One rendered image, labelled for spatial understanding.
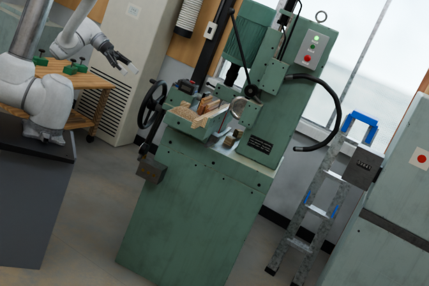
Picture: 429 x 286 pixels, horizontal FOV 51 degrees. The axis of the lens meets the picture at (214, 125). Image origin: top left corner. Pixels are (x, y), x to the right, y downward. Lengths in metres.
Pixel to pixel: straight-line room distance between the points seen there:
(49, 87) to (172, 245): 0.98
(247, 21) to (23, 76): 1.03
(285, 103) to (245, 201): 0.50
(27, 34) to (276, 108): 1.15
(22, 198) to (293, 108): 1.28
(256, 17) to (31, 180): 1.25
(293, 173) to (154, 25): 1.61
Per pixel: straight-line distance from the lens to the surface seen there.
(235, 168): 2.14
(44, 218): 2.20
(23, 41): 2.08
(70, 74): 3.56
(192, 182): 2.21
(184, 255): 2.37
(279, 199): 3.69
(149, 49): 3.68
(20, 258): 2.32
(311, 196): 2.90
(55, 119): 2.06
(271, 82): 2.07
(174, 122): 2.09
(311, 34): 2.07
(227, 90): 2.27
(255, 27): 2.19
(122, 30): 3.83
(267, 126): 2.18
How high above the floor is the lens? 1.44
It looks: 15 degrees down
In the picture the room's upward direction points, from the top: 22 degrees clockwise
